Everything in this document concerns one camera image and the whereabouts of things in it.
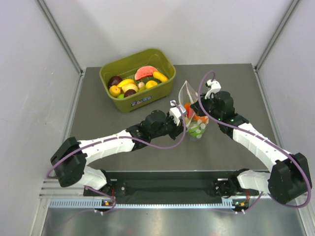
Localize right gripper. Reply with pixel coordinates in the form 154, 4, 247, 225
190, 92, 222, 121

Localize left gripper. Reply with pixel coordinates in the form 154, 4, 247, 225
150, 112, 187, 140

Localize polka dot zip bag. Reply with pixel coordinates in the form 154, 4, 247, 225
178, 81, 209, 140

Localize fake red mango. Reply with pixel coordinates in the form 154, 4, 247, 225
184, 103, 195, 119

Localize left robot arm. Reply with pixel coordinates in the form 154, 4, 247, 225
50, 106, 186, 195

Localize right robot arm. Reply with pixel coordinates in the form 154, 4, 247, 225
190, 91, 312, 205

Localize fake green fruit in bag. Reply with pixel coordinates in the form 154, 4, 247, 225
189, 124, 206, 139

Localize fake yellow pepper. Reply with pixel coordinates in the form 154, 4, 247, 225
145, 80, 158, 89

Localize fake banana in tub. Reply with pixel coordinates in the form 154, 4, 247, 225
153, 71, 168, 82

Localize fake mushroom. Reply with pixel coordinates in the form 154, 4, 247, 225
138, 82, 145, 89

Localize fake dark red plum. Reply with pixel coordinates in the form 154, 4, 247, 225
124, 89, 137, 98

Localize fake yellow pear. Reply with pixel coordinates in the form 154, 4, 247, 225
122, 83, 138, 93

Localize fake lime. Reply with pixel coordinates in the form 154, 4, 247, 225
117, 93, 125, 99

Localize fake watermelon slice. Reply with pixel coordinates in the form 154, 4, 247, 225
134, 65, 157, 81

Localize fake small banana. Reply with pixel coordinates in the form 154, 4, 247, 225
117, 79, 135, 88

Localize fake orange persimmon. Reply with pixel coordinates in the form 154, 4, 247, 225
109, 85, 121, 98

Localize olive green plastic tub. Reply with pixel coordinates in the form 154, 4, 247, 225
99, 48, 176, 113

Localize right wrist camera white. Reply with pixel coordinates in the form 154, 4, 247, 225
205, 79, 221, 99

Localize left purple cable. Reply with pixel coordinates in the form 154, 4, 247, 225
46, 102, 187, 179

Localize purple cable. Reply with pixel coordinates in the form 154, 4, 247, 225
198, 70, 311, 209
46, 102, 187, 179

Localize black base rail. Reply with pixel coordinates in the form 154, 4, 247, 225
83, 171, 269, 199

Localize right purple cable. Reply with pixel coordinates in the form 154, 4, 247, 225
198, 70, 311, 209

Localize grey cable duct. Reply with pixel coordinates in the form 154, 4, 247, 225
49, 199, 248, 209

